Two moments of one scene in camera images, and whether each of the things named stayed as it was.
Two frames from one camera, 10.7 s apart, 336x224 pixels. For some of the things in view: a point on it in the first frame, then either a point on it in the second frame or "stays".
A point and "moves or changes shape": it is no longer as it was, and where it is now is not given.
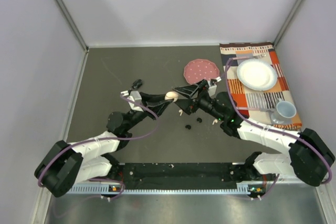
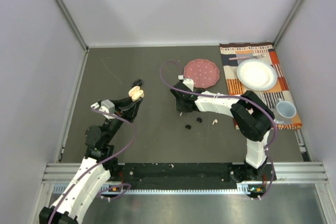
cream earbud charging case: x=171 y=95 moves or changes shape
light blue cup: x=284 y=110 stays
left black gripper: x=156 y=103 to x=126 y=108
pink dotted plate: x=199 y=69 stays
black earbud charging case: x=136 y=84 stays
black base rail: x=183 y=176 stays
